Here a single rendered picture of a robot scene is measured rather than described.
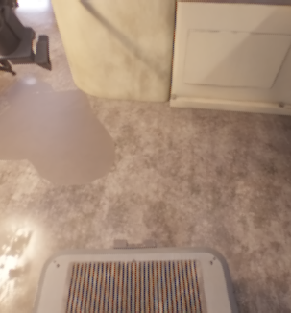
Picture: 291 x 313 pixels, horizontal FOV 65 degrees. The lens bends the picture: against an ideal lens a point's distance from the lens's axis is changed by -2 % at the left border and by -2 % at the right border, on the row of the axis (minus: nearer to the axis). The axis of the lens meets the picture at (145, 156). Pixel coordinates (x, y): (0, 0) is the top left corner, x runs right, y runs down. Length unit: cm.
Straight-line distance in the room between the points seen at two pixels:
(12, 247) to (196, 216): 76
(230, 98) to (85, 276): 123
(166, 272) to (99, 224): 44
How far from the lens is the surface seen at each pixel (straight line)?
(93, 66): 150
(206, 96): 150
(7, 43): 52
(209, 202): 108
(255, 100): 156
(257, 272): 102
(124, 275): 68
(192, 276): 69
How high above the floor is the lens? 92
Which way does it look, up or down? 50 degrees down
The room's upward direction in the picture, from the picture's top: 2 degrees counter-clockwise
